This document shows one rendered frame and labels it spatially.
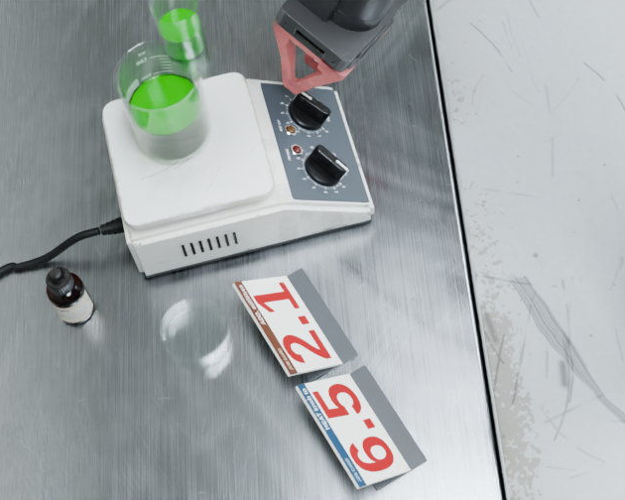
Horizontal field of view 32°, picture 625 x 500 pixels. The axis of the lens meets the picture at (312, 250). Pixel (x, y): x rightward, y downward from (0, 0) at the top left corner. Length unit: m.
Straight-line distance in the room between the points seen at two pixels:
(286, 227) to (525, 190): 0.21
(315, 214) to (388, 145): 0.12
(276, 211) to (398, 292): 0.12
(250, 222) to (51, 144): 0.23
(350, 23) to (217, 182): 0.16
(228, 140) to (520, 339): 0.28
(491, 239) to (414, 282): 0.08
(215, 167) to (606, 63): 0.38
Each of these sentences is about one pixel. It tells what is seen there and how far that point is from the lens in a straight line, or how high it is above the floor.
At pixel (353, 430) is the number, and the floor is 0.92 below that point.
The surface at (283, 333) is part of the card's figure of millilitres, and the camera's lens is 0.86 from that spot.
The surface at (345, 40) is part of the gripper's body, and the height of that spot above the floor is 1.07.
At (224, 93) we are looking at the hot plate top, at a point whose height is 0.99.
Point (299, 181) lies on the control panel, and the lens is 0.88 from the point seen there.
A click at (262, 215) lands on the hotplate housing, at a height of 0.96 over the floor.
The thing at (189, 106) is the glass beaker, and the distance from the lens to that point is 0.82.
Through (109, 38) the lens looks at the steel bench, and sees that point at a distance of 1.07.
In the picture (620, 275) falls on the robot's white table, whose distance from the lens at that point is 0.93.
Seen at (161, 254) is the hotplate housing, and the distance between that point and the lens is 0.89.
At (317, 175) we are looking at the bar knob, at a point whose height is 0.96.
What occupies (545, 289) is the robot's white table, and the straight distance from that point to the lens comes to 0.91.
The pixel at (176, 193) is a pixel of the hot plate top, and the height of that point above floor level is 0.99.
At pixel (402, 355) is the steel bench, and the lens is 0.88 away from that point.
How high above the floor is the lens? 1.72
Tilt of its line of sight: 63 degrees down
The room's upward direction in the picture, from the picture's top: 7 degrees counter-clockwise
